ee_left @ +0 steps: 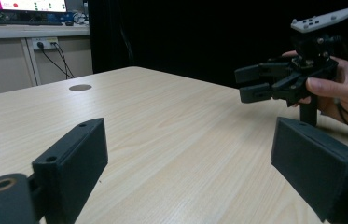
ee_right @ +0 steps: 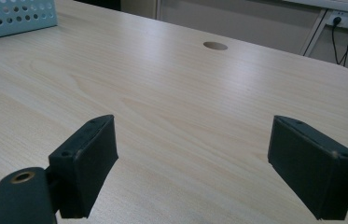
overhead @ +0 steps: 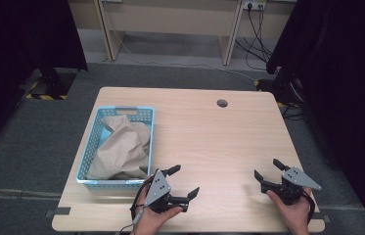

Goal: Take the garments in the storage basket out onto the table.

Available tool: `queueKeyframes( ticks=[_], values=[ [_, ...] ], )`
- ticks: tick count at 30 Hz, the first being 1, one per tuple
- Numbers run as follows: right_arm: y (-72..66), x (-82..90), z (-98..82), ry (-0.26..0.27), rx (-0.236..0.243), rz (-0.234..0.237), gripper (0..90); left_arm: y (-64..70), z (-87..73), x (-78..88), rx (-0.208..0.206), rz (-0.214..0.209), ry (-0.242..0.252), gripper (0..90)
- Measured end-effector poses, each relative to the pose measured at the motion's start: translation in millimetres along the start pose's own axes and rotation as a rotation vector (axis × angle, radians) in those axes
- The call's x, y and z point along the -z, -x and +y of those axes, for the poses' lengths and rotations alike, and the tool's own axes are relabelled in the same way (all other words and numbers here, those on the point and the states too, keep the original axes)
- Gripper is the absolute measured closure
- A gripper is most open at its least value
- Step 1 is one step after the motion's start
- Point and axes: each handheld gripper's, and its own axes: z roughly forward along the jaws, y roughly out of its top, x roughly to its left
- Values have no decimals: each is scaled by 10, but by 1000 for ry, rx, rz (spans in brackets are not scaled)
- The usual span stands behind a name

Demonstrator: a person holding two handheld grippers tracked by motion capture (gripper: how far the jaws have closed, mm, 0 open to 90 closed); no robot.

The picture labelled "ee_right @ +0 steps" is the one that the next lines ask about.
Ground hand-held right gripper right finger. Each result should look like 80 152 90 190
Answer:
267 115 348 221

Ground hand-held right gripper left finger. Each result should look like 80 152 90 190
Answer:
48 114 119 219

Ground blue perforated plastic basket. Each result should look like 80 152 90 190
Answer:
0 0 59 43

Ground white power socket strip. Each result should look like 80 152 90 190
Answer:
327 9 348 31

